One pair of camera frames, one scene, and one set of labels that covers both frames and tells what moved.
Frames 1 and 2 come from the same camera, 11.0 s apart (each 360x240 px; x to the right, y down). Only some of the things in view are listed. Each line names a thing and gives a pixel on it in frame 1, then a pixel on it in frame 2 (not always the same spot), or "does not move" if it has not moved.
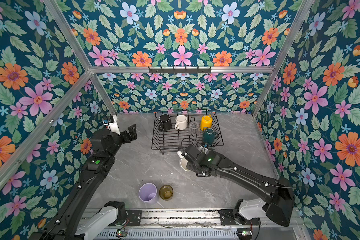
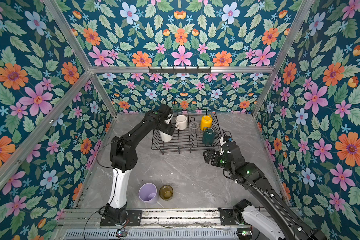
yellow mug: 206,122 does not move
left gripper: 132,134 to 167,130
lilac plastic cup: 147,192 does not move
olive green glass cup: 166,192 does not move
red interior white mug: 182,122 does not move
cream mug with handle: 183,162 to 165,137
